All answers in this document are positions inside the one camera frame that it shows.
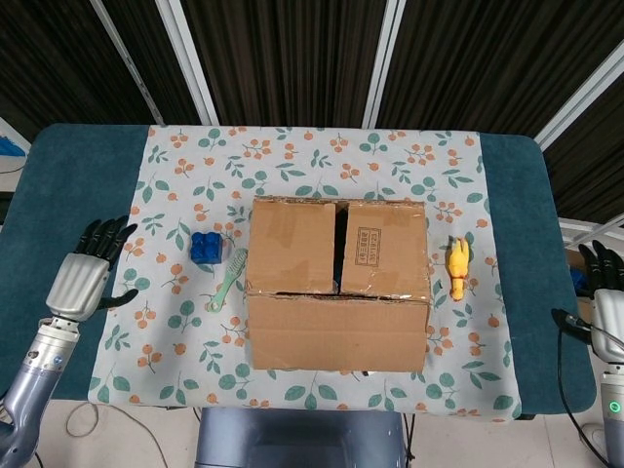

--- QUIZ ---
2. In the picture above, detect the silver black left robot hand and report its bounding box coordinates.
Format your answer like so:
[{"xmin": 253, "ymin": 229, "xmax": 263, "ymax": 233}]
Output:
[{"xmin": 46, "ymin": 216, "xmax": 140, "ymax": 323}]

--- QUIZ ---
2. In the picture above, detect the brown cardboard box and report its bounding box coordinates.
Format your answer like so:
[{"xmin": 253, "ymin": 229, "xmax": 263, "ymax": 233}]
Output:
[{"xmin": 245, "ymin": 195, "xmax": 433, "ymax": 374}]

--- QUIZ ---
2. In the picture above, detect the wide white frame post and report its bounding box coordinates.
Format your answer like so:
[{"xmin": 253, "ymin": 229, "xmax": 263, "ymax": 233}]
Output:
[{"xmin": 155, "ymin": 0, "xmax": 219, "ymax": 126}]

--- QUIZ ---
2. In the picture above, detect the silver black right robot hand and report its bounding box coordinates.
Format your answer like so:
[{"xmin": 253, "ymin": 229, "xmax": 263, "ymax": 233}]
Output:
[{"xmin": 551, "ymin": 240, "xmax": 624, "ymax": 366}]

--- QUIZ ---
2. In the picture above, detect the green handled brush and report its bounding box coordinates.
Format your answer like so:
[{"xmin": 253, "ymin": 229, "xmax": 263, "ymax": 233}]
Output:
[{"xmin": 204, "ymin": 247, "xmax": 250, "ymax": 314}]

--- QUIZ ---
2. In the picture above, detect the teal table cover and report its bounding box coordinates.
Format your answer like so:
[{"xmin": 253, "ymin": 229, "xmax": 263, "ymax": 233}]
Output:
[{"xmin": 0, "ymin": 122, "xmax": 596, "ymax": 420}]

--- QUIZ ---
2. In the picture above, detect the blue toy building block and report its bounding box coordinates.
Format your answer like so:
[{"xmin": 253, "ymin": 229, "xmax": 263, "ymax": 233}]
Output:
[{"xmin": 189, "ymin": 231, "xmax": 224, "ymax": 267}]

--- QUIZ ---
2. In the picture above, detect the white shoe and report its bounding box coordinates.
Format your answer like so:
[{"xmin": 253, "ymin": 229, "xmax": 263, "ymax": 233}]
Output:
[{"xmin": 582, "ymin": 422, "xmax": 606, "ymax": 452}]

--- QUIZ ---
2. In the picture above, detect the white metal rack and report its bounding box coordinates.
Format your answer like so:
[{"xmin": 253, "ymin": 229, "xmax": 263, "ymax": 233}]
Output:
[{"xmin": 558, "ymin": 216, "xmax": 624, "ymax": 254}]

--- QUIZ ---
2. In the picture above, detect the thin floor cable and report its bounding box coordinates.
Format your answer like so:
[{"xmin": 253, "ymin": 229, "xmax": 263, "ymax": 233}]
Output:
[{"xmin": 65, "ymin": 403, "xmax": 170, "ymax": 468}]

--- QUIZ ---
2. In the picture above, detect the thin white frame post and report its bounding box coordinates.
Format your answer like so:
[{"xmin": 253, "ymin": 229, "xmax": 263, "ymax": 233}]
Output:
[{"xmin": 90, "ymin": 0, "xmax": 165, "ymax": 128}]

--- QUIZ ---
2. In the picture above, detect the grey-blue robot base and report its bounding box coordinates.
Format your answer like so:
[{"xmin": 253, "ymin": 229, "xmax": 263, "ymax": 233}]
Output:
[{"xmin": 194, "ymin": 407, "xmax": 409, "ymax": 468}]

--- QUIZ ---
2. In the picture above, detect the white and blue object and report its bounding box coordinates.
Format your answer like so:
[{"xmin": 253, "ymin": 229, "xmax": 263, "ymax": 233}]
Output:
[{"xmin": 0, "ymin": 116, "xmax": 30, "ymax": 160}]

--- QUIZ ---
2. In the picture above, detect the floral print tablecloth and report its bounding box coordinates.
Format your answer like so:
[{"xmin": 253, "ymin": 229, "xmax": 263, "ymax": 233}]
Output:
[{"xmin": 87, "ymin": 124, "xmax": 523, "ymax": 423}]

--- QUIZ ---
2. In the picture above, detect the slanted white frame beam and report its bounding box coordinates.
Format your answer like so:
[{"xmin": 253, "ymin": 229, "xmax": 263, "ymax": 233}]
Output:
[{"xmin": 533, "ymin": 48, "xmax": 624, "ymax": 150}]

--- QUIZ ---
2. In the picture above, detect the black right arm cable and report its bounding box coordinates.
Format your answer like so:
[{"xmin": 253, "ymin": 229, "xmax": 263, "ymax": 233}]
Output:
[{"xmin": 555, "ymin": 331, "xmax": 610, "ymax": 468}]

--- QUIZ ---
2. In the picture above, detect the yellow rubber chicken toy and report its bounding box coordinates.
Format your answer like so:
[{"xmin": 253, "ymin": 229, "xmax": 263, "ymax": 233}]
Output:
[{"xmin": 447, "ymin": 237, "xmax": 472, "ymax": 301}]

